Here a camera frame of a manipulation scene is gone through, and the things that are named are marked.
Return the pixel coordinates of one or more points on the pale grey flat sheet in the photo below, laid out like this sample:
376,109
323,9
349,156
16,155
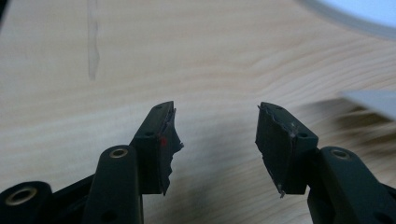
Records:
378,102

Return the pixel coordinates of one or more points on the white plate rim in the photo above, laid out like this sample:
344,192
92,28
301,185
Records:
369,11

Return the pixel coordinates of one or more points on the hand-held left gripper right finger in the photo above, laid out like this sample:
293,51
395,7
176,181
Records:
280,149

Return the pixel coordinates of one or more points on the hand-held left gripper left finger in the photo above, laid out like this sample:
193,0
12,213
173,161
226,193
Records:
149,155

